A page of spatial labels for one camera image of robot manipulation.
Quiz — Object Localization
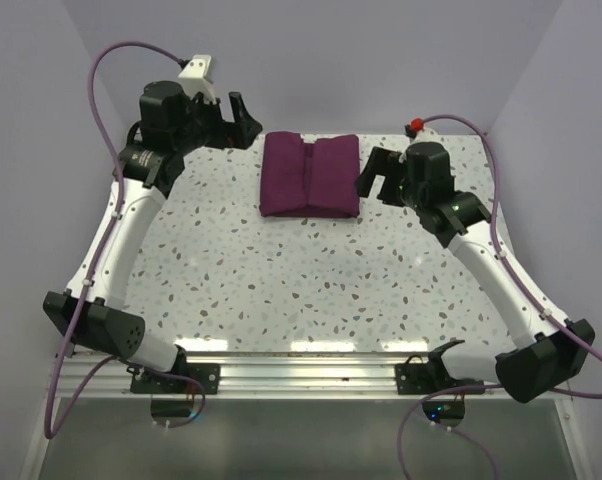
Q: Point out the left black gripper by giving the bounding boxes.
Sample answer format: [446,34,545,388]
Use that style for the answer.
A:
[171,88,261,155]

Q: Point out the purple cloth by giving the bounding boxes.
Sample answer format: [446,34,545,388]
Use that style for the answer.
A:
[259,132,360,219]

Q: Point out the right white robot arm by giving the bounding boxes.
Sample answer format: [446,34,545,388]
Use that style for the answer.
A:
[356,141,595,403]

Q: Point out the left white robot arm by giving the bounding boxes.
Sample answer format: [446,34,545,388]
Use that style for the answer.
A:
[43,81,262,393]

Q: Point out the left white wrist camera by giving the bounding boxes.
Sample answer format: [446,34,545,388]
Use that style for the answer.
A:
[178,55,217,104]

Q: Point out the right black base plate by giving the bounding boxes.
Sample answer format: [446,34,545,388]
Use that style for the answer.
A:
[394,355,484,395]

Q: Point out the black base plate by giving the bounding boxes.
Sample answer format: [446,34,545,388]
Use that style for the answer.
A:
[394,355,484,395]
[126,363,221,395]

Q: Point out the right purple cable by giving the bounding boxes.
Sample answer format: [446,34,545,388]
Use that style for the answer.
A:
[396,115,602,480]

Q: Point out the purple cable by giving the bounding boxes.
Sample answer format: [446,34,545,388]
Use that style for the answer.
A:
[396,115,602,480]
[44,42,207,440]

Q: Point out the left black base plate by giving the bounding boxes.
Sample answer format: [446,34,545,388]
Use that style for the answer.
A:
[126,363,221,395]

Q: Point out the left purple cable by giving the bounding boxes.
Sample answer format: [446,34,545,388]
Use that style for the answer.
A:
[44,42,207,440]

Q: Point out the aluminium frame rail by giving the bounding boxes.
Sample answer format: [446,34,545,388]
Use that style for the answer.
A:
[18,339,594,479]

